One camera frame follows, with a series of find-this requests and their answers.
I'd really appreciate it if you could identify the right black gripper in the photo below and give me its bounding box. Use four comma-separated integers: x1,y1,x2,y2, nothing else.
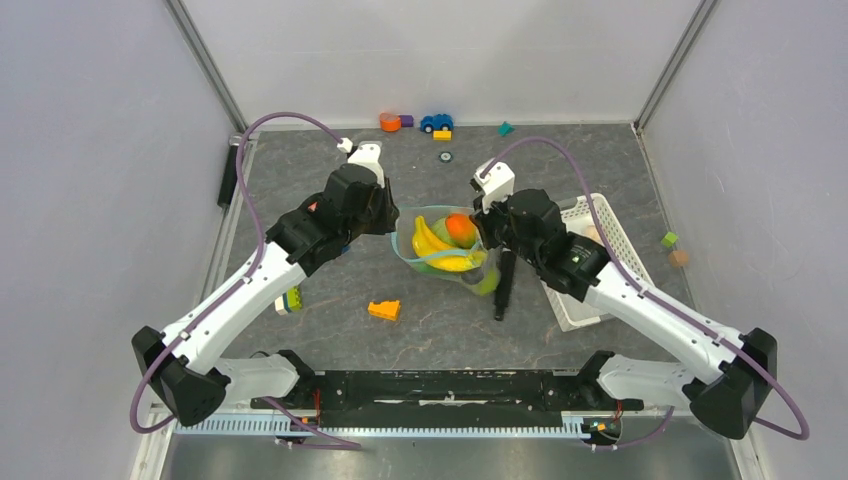
471,187,542,268

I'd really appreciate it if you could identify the beige garlic bulb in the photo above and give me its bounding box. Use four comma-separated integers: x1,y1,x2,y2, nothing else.
583,225,603,245

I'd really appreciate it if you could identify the green cabbage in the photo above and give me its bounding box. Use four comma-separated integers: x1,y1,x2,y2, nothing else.
460,267,500,296

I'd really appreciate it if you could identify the orange green mango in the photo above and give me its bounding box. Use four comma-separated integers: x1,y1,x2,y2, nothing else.
444,213,477,249

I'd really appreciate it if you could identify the clear zip top bag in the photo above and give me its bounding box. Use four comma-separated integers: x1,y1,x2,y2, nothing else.
390,205,500,296

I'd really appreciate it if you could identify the yellow banana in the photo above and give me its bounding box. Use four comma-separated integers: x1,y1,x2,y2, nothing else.
411,216,487,273

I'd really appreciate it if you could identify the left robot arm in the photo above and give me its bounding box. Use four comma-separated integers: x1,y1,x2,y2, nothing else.
131,163,399,426

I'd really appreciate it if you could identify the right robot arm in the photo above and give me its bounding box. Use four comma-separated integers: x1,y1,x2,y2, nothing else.
471,189,777,440

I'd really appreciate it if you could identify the black microphone on table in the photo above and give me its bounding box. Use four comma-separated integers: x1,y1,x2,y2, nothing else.
493,249,517,321

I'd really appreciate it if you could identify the white perforated plastic basket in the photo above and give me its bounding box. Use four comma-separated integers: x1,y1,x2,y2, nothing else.
539,192,654,334

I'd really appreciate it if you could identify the teal block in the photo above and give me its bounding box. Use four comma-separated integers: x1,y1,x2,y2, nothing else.
498,121,514,137

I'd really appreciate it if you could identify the yellow lego brick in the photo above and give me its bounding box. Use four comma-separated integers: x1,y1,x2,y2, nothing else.
432,130,452,142

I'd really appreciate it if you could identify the orange cheese wedge toy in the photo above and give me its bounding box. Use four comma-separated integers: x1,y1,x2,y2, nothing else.
367,300,401,321

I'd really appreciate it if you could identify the blue toy car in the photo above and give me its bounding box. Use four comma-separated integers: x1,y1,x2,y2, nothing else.
419,113,454,134

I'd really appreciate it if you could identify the green lego brick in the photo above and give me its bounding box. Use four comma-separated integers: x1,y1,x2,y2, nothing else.
274,286,303,316

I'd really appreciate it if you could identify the green cube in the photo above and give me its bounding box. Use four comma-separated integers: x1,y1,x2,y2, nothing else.
661,231,679,249

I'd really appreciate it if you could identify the brown wooden cube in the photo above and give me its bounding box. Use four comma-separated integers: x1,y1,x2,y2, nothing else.
668,249,690,268

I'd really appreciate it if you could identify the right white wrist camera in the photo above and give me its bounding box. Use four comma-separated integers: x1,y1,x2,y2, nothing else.
470,161,515,213

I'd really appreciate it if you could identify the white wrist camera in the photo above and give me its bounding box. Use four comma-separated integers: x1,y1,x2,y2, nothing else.
470,161,515,213
336,137,385,188

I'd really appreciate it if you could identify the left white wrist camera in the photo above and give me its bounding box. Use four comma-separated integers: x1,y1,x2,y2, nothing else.
336,137,385,188

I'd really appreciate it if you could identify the black microphone by wall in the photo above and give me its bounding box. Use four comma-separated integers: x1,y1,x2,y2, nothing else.
217,134,242,209

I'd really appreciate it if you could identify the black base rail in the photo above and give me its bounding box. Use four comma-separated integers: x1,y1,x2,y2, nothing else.
278,370,644,428

